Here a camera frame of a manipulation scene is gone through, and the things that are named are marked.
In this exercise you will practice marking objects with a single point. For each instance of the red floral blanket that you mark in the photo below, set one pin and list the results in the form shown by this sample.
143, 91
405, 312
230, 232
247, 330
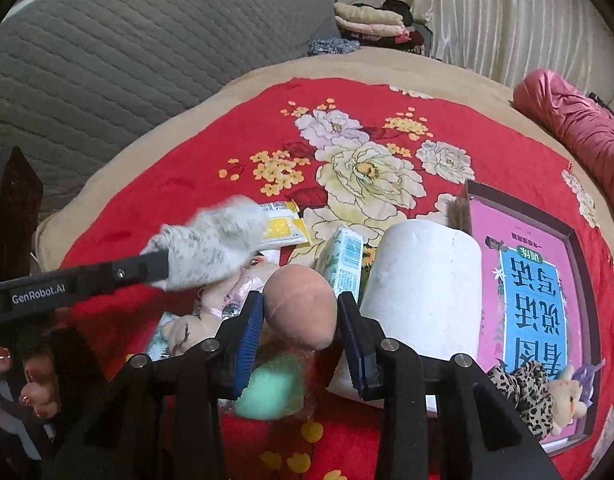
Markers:
187, 150

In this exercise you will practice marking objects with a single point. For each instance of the white curtain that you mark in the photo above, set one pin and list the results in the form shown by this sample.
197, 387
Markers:
512, 15

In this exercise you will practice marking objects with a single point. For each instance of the blue patterned cloth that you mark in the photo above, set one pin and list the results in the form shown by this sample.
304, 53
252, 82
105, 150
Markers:
332, 47

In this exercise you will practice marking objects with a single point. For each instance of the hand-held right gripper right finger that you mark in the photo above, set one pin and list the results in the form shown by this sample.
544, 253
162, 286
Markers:
354, 347

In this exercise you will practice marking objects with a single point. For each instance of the pink quilt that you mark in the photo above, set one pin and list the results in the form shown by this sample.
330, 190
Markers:
572, 120

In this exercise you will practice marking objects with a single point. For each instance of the peach egg-shaped sponge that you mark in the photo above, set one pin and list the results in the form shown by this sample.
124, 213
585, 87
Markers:
299, 305

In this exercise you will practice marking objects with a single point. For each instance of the brown cardboard box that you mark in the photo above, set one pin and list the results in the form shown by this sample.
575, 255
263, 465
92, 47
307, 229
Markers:
584, 255

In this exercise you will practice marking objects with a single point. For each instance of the green tissue packet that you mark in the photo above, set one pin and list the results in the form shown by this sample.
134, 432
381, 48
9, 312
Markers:
344, 260

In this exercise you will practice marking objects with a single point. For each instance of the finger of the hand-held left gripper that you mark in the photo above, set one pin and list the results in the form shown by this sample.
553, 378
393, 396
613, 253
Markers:
142, 267

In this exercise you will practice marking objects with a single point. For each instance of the leopard print plush doll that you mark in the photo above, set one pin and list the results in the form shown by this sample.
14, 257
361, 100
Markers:
527, 390

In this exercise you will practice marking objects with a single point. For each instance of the yellow packet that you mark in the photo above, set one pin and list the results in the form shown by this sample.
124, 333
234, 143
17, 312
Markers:
284, 227

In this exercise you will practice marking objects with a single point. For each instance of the person's left hand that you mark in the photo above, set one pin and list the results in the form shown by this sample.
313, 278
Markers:
34, 395

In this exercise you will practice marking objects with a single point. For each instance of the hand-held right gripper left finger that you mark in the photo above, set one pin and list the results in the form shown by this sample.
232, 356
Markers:
247, 345

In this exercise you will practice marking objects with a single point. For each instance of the grey quilted cover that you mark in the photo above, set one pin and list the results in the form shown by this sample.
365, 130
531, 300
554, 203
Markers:
137, 60

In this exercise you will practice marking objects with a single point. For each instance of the cream plush bunny pink bow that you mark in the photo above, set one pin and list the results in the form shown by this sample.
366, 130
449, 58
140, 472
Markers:
222, 305

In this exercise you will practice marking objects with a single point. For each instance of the pile of folded clothes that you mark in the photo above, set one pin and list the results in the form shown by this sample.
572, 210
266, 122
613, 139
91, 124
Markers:
367, 20

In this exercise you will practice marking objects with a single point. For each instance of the pink book blue label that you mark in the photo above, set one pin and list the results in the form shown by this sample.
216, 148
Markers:
537, 270

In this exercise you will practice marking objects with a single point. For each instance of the white tissue paper pack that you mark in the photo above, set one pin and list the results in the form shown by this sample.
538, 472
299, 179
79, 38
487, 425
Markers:
422, 285

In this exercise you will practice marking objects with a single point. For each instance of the green fluffy puff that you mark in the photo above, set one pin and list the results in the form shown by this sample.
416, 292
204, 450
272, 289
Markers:
272, 390

